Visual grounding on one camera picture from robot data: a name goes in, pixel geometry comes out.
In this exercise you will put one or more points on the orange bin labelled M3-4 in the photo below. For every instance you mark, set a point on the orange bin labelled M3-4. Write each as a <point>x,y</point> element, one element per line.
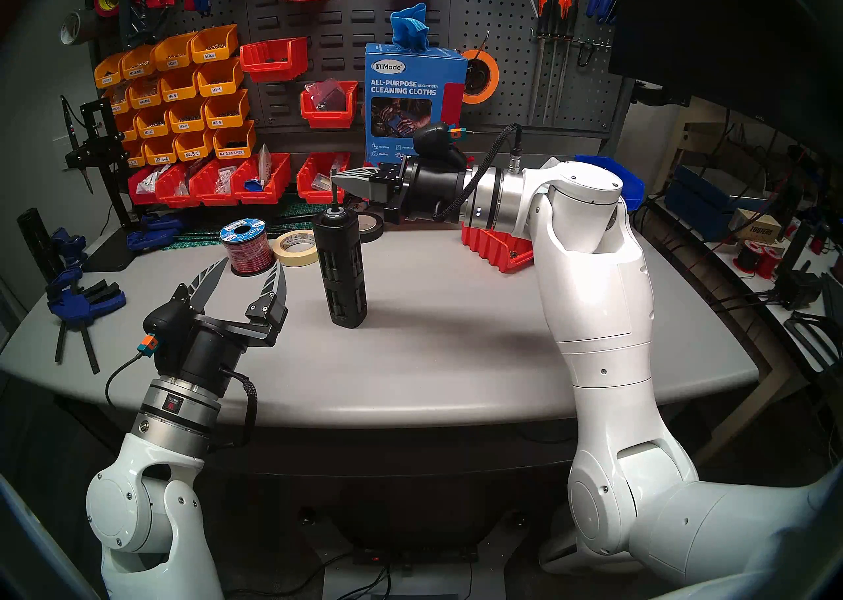
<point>219,77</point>

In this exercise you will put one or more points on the dark blue case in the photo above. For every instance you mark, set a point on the dark blue case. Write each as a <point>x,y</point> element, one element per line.
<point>705,204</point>

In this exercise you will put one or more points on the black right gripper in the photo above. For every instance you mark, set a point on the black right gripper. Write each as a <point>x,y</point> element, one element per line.
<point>431,190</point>

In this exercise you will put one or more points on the blue cleaning cloths box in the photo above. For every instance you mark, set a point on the blue cleaning cloths box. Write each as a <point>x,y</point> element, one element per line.
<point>408,88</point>

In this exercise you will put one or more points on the orange tape roll on pegboard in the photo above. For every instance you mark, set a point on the orange tape roll on pegboard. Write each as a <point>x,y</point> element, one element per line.
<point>492,78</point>

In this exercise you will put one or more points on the orange bin labelled M3-16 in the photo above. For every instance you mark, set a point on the orange bin labelled M3-16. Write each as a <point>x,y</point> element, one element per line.
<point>126,126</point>

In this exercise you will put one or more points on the orange bin labelled M3X5X6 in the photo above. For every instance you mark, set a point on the orange bin labelled M3X5X6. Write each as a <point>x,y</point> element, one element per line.
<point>118,100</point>

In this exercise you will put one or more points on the black tape roll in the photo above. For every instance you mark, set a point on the black tape roll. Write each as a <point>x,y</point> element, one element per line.
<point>374,229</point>

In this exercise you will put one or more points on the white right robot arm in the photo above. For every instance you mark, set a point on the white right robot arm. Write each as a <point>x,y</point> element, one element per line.
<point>606,289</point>

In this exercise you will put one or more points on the orange bin labelled M3X6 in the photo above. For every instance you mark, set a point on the orange bin labelled M3X6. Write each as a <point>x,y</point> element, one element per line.
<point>214,44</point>

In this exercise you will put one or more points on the orange bin labelled M3X8 BAD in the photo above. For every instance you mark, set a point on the orange bin labelled M3X8 BAD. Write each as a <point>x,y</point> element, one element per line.
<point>138,63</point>

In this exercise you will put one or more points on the orange bin labelled M3-6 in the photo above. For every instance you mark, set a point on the orange bin labelled M3-6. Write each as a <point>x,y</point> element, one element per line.
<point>226,109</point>

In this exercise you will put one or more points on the black monitor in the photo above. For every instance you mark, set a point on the black monitor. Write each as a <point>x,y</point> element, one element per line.
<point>711,26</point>

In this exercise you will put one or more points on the white plastic parts bag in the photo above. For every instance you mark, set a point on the white plastic parts bag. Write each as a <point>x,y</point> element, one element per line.
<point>150,181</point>

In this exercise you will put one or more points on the black power strip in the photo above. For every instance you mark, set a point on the black power strip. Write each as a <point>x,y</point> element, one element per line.
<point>421,556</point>

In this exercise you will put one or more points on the orange bin labelled M3-12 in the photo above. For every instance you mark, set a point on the orange bin labelled M3-12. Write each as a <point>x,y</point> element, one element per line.
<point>153,123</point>

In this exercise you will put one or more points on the orange bin labelled M2.5-5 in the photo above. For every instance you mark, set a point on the orange bin labelled M2.5-5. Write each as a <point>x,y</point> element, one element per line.
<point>193,146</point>

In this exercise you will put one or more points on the green cutting mat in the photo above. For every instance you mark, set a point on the green cutting mat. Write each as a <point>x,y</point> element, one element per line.
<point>204,244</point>

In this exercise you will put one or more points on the orange bin labelled M4-6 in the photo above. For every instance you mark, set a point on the orange bin labelled M4-6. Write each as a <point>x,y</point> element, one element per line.
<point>179,85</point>

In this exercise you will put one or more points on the blue microfiber cloth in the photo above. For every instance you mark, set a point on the blue microfiber cloth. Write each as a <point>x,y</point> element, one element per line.
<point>408,29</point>

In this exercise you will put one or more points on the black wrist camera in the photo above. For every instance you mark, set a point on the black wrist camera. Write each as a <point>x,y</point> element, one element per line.
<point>440,141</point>
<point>164,323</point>

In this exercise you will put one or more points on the dark metal C-clamp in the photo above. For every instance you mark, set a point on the dark metal C-clamp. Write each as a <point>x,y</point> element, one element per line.
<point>130,13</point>

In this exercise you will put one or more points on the blue spring clamp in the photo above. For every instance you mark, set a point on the blue spring clamp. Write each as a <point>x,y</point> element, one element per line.
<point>148,240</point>
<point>164,222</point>

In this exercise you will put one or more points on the black metal stand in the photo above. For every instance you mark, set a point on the black metal stand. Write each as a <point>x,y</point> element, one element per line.
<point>105,148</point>

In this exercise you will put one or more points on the orange bin labelled 5-6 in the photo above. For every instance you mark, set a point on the orange bin labelled 5-6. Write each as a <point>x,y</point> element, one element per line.
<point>135,156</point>

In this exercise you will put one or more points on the grey duct tape roll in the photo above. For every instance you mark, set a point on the grey duct tape roll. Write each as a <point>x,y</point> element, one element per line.
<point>89,26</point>

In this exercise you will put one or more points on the tall clear plastic bag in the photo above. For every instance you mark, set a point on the tall clear plastic bag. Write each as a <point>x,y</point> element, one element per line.
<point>265,167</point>

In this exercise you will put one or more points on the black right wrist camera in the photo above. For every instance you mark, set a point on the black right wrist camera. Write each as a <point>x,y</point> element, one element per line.
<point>440,141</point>

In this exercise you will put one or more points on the small blue plastic part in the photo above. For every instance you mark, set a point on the small blue plastic part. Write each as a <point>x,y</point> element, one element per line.
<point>253,185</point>

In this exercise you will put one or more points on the orange bin labelled M4X4X6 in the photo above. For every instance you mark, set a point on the orange bin labelled M4X4X6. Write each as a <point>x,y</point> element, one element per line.
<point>145,93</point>

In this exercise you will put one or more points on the orange bin labelled M3X5X4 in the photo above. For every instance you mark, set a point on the orange bin labelled M3X5X4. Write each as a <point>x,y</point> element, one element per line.
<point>108,72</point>

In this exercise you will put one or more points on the large blue plastic bin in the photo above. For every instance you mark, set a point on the large blue plastic bin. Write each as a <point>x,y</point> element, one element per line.
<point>633,190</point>

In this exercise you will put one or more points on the thin metal screwdriver bit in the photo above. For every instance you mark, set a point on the thin metal screwdriver bit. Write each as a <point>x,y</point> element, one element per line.
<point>334,202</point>

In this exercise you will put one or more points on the orange bin labelled M2.5-6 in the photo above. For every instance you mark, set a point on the orange bin labelled M2.5-6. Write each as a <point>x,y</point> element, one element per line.
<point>160,151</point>

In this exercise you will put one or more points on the dark grey pegboard back panel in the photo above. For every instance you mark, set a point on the dark grey pegboard back panel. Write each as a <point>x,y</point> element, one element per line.
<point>500,19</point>

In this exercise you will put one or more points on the clear bag dark parts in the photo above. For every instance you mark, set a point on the clear bag dark parts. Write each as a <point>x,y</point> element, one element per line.
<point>327,97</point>

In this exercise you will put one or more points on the small cardboard box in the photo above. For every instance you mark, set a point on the small cardboard box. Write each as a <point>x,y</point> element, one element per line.
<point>757,230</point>

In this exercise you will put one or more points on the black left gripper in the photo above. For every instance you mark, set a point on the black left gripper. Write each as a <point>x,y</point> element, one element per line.
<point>204,358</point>

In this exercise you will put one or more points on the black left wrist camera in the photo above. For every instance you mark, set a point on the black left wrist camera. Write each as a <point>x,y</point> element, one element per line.
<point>164,323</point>

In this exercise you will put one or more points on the orange bin labelled M4-0.7 HEX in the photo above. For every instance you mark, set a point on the orange bin labelled M4-0.7 HEX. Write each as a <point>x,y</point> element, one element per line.
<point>234,141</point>

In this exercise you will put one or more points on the orange bin labelled M3-8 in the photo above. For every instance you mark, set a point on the orange bin labelled M3-8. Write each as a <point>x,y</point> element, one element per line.
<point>186,117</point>

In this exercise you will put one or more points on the beige masking tape roll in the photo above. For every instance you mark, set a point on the beige masking tape roll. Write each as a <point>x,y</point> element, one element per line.
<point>303,260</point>

